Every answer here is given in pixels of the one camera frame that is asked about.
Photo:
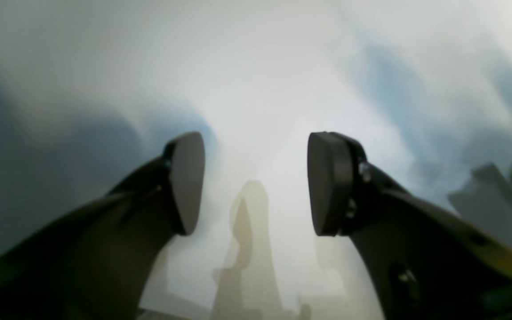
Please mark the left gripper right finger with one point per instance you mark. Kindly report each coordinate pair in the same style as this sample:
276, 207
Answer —
424, 262

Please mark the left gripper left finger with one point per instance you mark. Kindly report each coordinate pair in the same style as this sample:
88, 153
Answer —
94, 262

